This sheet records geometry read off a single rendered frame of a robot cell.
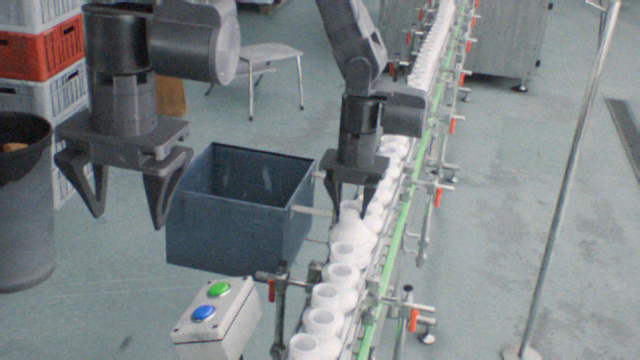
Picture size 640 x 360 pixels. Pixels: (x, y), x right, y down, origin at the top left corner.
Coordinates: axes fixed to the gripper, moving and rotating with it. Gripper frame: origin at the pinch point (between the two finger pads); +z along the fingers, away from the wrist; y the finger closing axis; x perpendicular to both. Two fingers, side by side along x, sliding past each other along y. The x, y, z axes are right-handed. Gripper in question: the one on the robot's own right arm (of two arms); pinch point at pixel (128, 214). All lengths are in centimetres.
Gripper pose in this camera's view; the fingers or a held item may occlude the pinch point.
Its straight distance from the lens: 67.2
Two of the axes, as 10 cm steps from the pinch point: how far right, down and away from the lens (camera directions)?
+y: 9.7, 1.7, -1.8
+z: -0.7, 8.9, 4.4
